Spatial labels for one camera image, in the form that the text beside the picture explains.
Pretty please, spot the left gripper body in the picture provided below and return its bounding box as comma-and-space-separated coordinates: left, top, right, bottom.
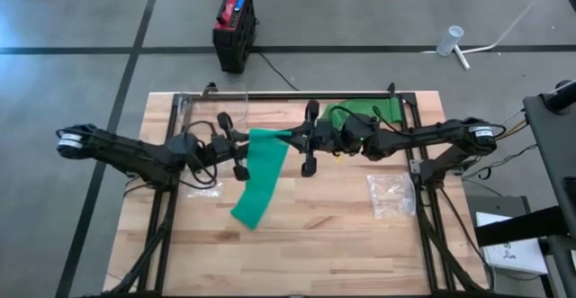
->
209, 111, 251, 182

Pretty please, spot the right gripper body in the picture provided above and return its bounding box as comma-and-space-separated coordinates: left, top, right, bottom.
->
301, 100, 344, 178

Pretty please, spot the white cardboard box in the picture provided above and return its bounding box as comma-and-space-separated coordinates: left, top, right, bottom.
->
475, 210, 550, 275

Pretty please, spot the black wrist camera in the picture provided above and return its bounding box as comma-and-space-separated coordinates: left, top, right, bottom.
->
210, 134, 231, 157
319, 124, 342, 149

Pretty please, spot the coloured wire bundle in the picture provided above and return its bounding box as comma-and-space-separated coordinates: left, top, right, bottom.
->
492, 108, 530, 142

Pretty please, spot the clear plastic bag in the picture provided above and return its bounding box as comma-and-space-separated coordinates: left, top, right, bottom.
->
184, 178, 225, 199
366, 172, 418, 221

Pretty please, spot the black side cart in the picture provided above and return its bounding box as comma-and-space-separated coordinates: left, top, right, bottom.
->
474, 79, 576, 298

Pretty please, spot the black power cable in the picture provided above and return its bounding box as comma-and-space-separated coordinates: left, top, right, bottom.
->
256, 50, 301, 92

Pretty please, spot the red black power station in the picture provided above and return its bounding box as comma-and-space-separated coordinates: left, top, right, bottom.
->
211, 0, 258, 75

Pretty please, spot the white lamp stand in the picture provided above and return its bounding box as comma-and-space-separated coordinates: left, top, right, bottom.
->
420, 0, 545, 72

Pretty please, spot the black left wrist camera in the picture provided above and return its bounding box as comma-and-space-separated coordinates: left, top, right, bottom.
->
210, 134, 231, 157

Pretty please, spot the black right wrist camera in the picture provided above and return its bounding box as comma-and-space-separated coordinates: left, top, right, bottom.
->
319, 124, 342, 149

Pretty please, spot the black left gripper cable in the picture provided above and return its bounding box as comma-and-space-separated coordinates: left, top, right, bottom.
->
179, 120, 221, 190

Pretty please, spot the black hooked floor cable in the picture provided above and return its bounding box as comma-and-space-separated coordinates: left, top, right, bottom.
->
461, 143, 540, 183

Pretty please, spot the dark green bandage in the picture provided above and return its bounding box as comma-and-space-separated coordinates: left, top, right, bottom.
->
323, 97, 404, 131

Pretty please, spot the teal elastic bandage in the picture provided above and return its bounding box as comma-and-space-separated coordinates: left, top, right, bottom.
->
229, 128, 293, 231

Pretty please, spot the translucent white plastic cup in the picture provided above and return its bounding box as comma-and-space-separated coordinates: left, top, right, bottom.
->
435, 24, 465, 58

